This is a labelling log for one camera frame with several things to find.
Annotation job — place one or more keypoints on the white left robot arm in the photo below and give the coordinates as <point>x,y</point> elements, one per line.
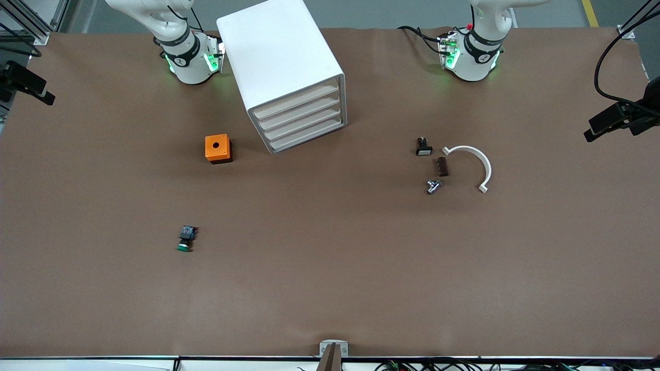
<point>472,64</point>

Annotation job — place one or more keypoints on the white curved bracket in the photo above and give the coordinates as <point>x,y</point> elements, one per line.
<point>482,159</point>

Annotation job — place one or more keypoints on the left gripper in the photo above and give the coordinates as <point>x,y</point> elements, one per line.
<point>652,96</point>

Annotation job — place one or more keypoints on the brown terminal block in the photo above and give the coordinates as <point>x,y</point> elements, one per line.
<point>442,166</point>

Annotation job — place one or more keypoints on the orange box with hole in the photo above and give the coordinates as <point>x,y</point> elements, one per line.
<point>216,153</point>

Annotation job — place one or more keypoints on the aluminium frame profile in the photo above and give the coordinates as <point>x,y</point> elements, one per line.
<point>38,37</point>
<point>626,33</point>

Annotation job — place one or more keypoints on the dark camera post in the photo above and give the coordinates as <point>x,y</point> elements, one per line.
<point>330,360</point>

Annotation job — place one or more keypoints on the green push button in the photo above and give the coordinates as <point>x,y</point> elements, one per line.
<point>186,236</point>

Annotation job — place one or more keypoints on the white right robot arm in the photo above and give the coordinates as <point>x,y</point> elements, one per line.
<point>185,62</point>

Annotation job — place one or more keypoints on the silver key switch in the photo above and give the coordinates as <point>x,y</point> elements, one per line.
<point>433,186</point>

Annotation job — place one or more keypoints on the brown table cover sheet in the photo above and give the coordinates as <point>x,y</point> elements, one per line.
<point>330,257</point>

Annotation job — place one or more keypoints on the black switch with white cap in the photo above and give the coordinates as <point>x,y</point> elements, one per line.
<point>424,149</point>

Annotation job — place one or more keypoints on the grey metal mount bracket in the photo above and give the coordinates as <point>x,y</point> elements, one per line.
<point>333,343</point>

